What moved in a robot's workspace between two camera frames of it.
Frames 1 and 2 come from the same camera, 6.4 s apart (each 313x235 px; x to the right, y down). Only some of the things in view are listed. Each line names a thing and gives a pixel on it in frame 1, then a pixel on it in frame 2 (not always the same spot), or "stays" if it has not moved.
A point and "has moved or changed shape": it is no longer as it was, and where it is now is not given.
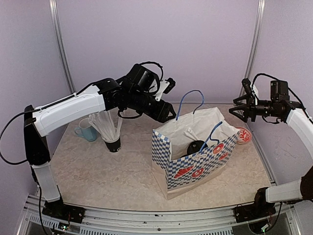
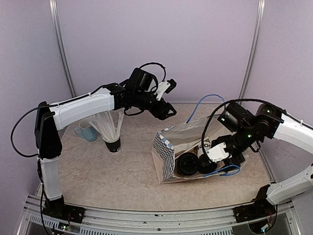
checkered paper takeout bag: x=189 y=151 has moved or changed shape
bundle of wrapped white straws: x=105 y=123 stays
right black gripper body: x=252 y=105 → x=235 y=161
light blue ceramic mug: x=86 y=130 stays
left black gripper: x=162 y=112 stays
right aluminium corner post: x=260 y=12 stays
